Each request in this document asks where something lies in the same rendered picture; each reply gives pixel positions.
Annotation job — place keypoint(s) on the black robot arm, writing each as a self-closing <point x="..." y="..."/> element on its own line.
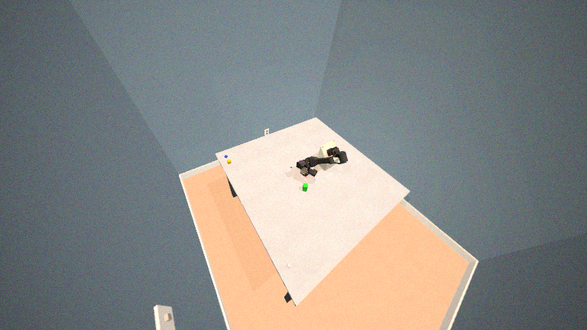
<point x="313" y="161"/>

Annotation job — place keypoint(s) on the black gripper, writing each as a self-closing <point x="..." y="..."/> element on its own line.
<point x="313" y="172"/>

